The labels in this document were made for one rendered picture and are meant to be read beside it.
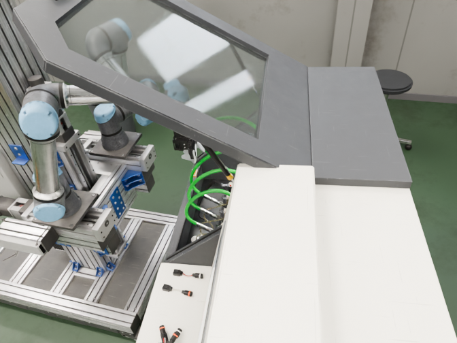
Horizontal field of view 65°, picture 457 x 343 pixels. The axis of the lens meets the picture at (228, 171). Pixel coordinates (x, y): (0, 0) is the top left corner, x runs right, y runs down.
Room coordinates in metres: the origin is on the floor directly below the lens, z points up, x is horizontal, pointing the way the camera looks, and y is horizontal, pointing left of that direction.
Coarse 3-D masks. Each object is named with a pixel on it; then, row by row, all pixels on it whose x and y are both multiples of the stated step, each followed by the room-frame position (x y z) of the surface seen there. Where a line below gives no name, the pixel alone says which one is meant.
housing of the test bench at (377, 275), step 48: (336, 96) 1.19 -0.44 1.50; (336, 144) 0.90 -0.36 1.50; (384, 144) 0.87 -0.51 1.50; (336, 192) 0.72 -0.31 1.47; (384, 192) 0.70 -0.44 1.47; (336, 240) 0.55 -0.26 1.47; (384, 240) 0.53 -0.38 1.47; (336, 288) 0.42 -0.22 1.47; (384, 288) 0.41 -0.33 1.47; (432, 288) 0.39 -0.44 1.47; (336, 336) 0.31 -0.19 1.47; (384, 336) 0.30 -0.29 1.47; (432, 336) 0.29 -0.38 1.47
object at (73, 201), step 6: (72, 192) 1.21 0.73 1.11; (66, 198) 1.16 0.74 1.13; (72, 198) 1.18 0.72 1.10; (78, 198) 1.22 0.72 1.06; (66, 204) 1.15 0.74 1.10; (72, 204) 1.16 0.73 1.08; (78, 204) 1.18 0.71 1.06; (66, 210) 1.15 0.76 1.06; (72, 210) 1.15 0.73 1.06; (66, 216) 1.13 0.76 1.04
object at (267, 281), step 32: (256, 192) 0.68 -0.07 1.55; (288, 192) 0.66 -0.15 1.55; (256, 224) 0.57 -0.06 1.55; (288, 224) 0.56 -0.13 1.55; (224, 256) 0.48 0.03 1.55; (256, 256) 0.47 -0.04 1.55; (288, 256) 0.47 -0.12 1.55; (224, 288) 0.40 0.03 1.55; (256, 288) 0.39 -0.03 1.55; (288, 288) 0.39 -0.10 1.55; (224, 320) 0.33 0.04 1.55; (256, 320) 0.33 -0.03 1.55; (288, 320) 0.32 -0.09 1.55; (320, 320) 0.31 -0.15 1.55
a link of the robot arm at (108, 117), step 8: (104, 104) 1.70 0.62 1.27; (112, 104) 1.69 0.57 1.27; (96, 112) 1.64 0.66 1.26; (104, 112) 1.63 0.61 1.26; (112, 112) 1.64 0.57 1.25; (120, 112) 1.68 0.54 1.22; (96, 120) 1.63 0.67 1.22; (104, 120) 1.61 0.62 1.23; (112, 120) 1.62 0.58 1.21; (120, 120) 1.66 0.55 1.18; (104, 128) 1.61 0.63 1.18; (112, 128) 1.61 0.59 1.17
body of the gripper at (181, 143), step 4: (176, 136) 1.20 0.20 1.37; (180, 136) 1.20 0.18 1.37; (184, 136) 1.20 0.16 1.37; (172, 140) 1.19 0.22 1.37; (176, 140) 1.19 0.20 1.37; (180, 140) 1.18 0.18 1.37; (184, 140) 1.18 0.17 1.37; (188, 140) 1.18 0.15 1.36; (192, 140) 1.19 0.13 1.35; (176, 144) 1.20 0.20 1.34; (180, 144) 1.19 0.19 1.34; (184, 144) 1.18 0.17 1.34; (188, 144) 1.18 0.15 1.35; (192, 144) 1.18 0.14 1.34; (176, 148) 1.19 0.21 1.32; (180, 148) 1.19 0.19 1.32; (184, 148) 1.19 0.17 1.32; (188, 148) 1.18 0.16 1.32; (192, 148) 1.18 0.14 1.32
